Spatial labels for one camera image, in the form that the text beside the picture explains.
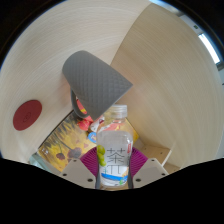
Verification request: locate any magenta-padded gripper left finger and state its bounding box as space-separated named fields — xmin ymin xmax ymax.
xmin=61 ymin=146 xmax=101 ymax=190

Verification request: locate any yellow poppy flower painting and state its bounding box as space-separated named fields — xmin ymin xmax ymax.
xmin=36 ymin=111 xmax=140 ymax=173

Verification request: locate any flat round red coaster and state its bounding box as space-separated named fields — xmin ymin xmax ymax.
xmin=12 ymin=99 xmax=44 ymax=132

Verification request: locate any grey textured mug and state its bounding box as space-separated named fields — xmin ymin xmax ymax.
xmin=61 ymin=50 xmax=134 ymax=122

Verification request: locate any red plush mouse toy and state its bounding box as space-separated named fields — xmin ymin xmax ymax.
xmin=75 ymin=96 xmax=105 ymax=144

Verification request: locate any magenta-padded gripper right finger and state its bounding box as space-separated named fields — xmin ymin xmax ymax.
xmin=127 ymin=146 xmax=170 ymax=190

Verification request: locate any clear drink bottle white label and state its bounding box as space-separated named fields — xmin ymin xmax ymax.
xmin=95 ymin=104 xmax=135 ymax=191

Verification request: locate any teal faceted vase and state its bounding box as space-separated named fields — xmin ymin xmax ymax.
xmin=29 ymin=151 xmax=48 ymax=170

